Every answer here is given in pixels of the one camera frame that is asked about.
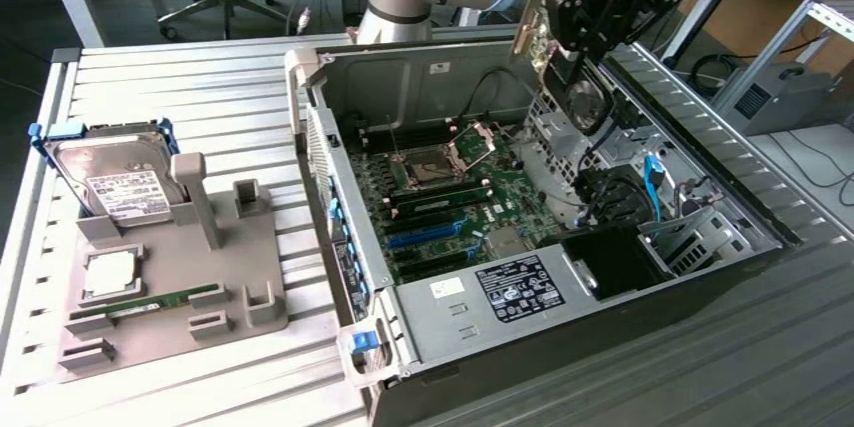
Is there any graphics card with fan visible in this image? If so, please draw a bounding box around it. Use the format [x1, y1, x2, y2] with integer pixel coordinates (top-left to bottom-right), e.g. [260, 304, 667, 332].
[511, 0, 619, 137]

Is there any large brown wooden box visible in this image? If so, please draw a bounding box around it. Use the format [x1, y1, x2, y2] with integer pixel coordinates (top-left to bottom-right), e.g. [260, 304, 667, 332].
[672, 0, 826, 61]

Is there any grey metal cabinet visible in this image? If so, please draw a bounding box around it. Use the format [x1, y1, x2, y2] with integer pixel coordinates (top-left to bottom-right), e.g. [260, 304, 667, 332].
[730, 64, 854, 136]

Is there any silver drive cage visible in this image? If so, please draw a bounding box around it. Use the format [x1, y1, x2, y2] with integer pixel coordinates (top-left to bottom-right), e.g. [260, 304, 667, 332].
[523, 59, 668, 228]

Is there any metal socket cover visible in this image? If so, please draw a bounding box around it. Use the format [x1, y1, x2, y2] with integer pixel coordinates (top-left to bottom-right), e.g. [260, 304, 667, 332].
[447, 121, 499, 168]

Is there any green motherboard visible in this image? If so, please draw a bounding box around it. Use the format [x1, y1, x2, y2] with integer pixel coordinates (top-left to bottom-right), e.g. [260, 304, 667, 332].
[345, 116, 555, 283]

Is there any CPU socket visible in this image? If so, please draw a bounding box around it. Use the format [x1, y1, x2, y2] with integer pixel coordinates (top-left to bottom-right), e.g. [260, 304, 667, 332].
[392, 146, 461, 193]

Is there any black RAM stick with label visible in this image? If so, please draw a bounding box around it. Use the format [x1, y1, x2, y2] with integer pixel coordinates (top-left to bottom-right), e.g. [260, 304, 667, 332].
[391, 185, 493, 219]

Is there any silver chipset heatsink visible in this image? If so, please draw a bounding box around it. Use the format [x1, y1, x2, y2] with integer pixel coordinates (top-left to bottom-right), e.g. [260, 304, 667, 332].
[484, 226, 535, 258]

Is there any blue expansion slot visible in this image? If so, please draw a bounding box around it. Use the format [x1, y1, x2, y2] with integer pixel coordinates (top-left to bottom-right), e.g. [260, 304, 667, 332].
[384, 220, 468, 249]

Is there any black office chair base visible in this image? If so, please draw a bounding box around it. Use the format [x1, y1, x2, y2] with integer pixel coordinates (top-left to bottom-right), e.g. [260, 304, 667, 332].
[156, 0, 301, 41]

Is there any black expansion slot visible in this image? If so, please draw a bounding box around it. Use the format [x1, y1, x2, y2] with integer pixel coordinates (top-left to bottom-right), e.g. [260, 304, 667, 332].
[393, 245, 472, 268]

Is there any open black PC case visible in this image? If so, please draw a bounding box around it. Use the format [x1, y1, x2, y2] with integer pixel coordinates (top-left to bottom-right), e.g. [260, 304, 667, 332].
[283, 29, 804, 427]

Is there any grey power supply unit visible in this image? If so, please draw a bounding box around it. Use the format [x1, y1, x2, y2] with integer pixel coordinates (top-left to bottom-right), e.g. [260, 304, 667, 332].
[391, 242, 601, 366]

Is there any hard disk with blue caddy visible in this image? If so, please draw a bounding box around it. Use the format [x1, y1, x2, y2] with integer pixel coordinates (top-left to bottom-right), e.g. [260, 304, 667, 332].
[25, 116, 192, 229]

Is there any grey parts rack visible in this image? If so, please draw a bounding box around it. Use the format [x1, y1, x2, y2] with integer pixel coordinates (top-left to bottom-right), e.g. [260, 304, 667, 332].
[52, 150, 289, 386]

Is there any green RAM stick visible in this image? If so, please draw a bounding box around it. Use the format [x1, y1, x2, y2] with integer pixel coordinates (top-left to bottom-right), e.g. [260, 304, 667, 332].
[69, 289, 221, 323]

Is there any silver CPU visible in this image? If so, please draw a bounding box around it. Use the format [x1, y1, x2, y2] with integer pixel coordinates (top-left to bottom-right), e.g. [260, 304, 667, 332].
[84, 252, 141, 296]

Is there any coiled black cable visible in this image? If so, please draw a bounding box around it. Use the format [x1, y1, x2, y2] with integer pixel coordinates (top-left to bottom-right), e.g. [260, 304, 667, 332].
[690, 54, 752, 93]

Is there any thin black wire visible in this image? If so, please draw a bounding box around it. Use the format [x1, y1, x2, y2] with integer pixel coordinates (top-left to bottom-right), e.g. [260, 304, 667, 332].
[465, 69, 535, 118]

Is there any aluminium profile frame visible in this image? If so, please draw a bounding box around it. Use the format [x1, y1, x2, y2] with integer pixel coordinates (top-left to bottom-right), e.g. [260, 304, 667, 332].
[710, 0, 854, 121]

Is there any blue flat wire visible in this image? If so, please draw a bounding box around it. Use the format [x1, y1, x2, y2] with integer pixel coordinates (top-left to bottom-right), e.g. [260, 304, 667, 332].
[643, 154, 668, 223]

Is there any black wire bundle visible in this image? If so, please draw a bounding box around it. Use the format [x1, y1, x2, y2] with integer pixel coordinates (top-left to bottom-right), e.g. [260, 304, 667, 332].
[572, 166, 652, 228]

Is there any silver disk bay bracket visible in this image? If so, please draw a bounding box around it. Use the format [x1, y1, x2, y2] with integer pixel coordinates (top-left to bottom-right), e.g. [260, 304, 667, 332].
[636, 206, 748, 276]

